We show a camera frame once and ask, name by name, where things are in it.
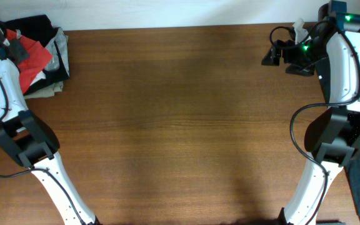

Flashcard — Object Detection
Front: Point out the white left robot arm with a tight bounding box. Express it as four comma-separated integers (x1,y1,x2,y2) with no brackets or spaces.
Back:
0,21,99,224

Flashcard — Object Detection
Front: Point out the folded clothes pile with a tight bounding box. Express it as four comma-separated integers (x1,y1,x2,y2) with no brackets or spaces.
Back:
0,14,70,99

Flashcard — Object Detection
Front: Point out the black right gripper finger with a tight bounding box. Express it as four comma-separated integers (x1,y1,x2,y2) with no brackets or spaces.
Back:
261,46,281,66
286,64,314,77

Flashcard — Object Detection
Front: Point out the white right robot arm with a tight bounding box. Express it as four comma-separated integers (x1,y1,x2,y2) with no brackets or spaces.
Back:
261,1,360,224

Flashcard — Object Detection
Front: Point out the red orange t-shirt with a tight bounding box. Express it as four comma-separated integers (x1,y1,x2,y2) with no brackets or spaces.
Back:
6,29,53,94

